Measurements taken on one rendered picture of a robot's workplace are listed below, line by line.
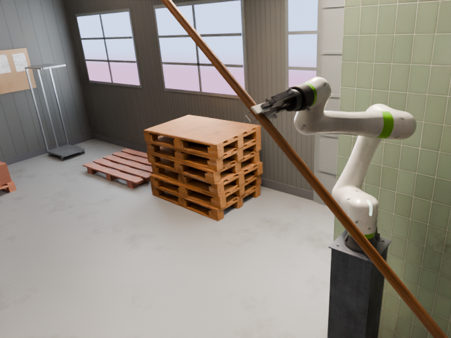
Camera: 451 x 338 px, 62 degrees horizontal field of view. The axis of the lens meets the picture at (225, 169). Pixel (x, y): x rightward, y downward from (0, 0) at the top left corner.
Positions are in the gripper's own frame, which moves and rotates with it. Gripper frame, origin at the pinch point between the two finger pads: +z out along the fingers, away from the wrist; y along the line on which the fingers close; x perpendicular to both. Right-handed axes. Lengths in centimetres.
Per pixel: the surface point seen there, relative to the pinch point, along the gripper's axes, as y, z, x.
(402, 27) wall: -10, -121, 14
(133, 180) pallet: 386, -153, 163
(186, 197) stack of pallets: 311, -162, 81
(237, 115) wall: 256, -269, 140
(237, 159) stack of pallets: 239, -204, 74
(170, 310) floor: 239, -37, -24
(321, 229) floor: 222, -224, -46
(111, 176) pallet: 427, -147, 201
